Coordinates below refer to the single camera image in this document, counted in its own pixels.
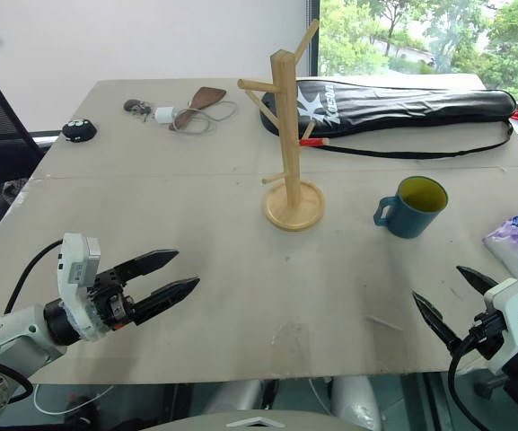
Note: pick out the blue mug yellow inside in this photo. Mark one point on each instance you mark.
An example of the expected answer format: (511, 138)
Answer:
(409, 220)

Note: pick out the black racket bag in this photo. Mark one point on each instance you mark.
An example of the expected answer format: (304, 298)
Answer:
(397, 105)

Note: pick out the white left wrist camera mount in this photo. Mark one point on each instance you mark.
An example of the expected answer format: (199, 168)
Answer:
(72, 265)

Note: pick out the purple tissue pack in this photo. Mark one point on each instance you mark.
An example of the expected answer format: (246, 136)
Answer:
(516, 242)

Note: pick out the dark key bunch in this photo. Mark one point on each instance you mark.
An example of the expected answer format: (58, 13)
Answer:
(134, 107)

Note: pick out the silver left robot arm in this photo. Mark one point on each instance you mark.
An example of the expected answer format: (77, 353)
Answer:
(11, 336)

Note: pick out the wooden mug tree stand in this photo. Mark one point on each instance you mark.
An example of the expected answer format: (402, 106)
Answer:
(291, 134)

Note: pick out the red tape mark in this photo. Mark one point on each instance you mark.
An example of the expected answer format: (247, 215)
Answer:
(312, 142)

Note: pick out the grey torso with white chevron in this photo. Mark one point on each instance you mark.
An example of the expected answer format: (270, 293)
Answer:
(249, 422)

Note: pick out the grey rounded shape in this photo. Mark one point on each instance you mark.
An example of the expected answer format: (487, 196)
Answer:
(357, 401)

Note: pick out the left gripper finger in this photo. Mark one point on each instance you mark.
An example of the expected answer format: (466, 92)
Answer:
(151, 262)
(169, 294)

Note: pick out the brown wooden spatula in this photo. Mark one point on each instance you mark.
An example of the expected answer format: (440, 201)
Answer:
(204, 99)

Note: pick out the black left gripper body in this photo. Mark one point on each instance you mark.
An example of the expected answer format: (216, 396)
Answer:
(112, 301)

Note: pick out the dark window frame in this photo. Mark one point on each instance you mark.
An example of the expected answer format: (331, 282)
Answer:
(314, 36)

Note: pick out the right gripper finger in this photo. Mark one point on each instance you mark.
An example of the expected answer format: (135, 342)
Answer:
(478, 277)
(438, 321)

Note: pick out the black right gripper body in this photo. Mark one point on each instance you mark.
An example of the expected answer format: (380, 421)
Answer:
(489, 334)

